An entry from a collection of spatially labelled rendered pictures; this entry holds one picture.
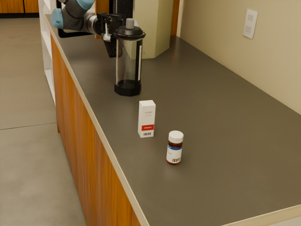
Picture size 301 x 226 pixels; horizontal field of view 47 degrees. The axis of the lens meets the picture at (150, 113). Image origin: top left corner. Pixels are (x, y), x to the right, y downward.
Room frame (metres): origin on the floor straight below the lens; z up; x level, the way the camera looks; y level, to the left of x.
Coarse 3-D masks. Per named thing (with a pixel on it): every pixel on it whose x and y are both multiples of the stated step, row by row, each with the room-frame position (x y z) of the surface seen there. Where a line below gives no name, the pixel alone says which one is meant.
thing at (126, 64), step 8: (144, 32) 1.19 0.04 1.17; (120, 40) 1.15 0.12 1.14; (128, 40) 1.14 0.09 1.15; (136, 40) 1.15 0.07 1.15; (120, 48) 1.15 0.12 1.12; (128, 48) 1.14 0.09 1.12; (120, 56) 1.15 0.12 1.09; (128, 56) 1.14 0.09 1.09; (120, 64) 1.15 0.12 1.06; (128, 64) 1.14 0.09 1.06; (120, 72) 1.15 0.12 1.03; (128, 72) 1.14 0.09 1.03; (120, 80) 1.15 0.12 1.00; (128, 80) 1.14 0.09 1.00; (128, 88) 1.14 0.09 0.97
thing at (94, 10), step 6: (96, 0) 1.77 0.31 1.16; (102, 0) 1.79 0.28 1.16; (108, 0) 1.81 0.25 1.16; (96, 6) 1.77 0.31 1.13; (102, 6) 1.79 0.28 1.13; (108, 6) 1.81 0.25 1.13; (90, 12) 1.74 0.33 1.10; (96, 12) 1.77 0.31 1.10; (102, 12) 1.79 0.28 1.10; (108, 12) 1.81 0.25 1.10; (66, 30) 1.66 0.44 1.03; (72, 30) 1.68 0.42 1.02
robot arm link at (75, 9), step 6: (60, 0) 1.26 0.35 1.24; (66, 0) 1.25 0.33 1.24; (72, 0) 1.25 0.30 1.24; (78, 0) 1.25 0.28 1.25; (84, 0) 1.24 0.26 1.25; (90, 0) 1.26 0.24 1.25; (66, 6) 1.30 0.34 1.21; (72, 6) 1.26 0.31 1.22; (78, 6) 1.26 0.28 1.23; (84, 6) 1.26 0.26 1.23; (90, 6) 1.27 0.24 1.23; (72, 12) 1.28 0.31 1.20; (78, 12) 1.28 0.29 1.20; (84, 12) 1.29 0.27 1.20; (78, 18) 1.31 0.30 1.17
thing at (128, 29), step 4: (128, 20) 1.17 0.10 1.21; (132, 20) 1.17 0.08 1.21; (128, 24) 1.17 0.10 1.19; (132, 24) 1.17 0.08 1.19; (120, 28) 1.17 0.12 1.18; (124, 28) 1.17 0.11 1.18; (128, 28) 1.17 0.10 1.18; (132, 28) 1.18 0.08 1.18; (136, 28) 1.18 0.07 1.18; (140, 28) 1.19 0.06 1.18; (120, 32) 1.15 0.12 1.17; (124, 32) 1.15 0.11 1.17; (128, 32) 1.14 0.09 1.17; (132, 32) 1.15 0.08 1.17; (136, 32) 1.15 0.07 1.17; (140, 32) 1.17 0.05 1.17
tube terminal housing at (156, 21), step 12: (144, 0) 1.56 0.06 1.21; (156, 0) 1.59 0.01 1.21; (168, 0) 1.71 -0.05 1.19; (144, 12) 1.57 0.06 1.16; (156, 12) 1.59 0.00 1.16; (168, 12) 1.72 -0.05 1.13; (144, 24) 1.57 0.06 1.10; (156, 24) 1.59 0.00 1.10; (168, 24) 1.74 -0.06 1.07; (156, 36) 1.60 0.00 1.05; (168, 36) 1.75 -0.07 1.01; (144, 48) 1.57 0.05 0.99; (156, 48) 1.61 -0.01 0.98
